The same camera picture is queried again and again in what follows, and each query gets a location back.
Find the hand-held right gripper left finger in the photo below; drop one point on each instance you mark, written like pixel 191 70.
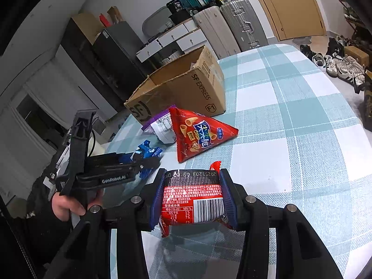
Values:
pixel 157 206

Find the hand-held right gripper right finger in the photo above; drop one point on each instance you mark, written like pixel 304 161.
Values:
pixel 229 206

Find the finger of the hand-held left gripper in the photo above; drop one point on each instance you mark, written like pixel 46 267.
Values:
pixel 148 165
pixel 125 158

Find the blue snack packet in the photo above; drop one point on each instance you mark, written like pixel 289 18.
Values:
pixel 145 151

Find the small red snack packet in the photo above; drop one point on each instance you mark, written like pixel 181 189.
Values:
pixel 191 197

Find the purple snack bag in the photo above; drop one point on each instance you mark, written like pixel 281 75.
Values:
pixel 161 126

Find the person's left forearm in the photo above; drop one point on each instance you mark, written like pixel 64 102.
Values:
pixel 40 209

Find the person's left hand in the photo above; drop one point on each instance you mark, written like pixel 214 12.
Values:
pixel 66 206

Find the red triangular chip bag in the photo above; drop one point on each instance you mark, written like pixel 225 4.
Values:
pixel 191 133

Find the blue white checked tablecloth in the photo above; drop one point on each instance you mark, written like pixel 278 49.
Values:
pixel 290 122

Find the black refrigerator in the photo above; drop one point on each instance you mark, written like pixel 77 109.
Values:
pixel 116 52

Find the white drawer dresser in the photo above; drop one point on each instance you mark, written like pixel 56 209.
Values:
pixel 174 39

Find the rounded grey vanity mirror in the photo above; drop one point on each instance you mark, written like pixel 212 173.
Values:
pixel 154 20

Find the beige suitcase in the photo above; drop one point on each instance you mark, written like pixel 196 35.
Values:
pixel 215 32

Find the black box with white label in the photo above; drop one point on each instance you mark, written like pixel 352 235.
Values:
pixel 177 5

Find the silver suitcase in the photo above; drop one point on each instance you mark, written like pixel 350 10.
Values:
pixel 244 23

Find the grey doormat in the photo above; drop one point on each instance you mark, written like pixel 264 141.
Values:
pixel 302 39

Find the scattered loose shoes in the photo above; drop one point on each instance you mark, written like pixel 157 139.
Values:
pixel 343 64

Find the small closed cardboard box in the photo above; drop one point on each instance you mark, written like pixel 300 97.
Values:
pixel 356 54

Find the wooden door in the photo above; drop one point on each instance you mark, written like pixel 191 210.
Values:
pixel 290 5

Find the wooden shoe rack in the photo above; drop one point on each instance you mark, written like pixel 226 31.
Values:
pixel 357 17

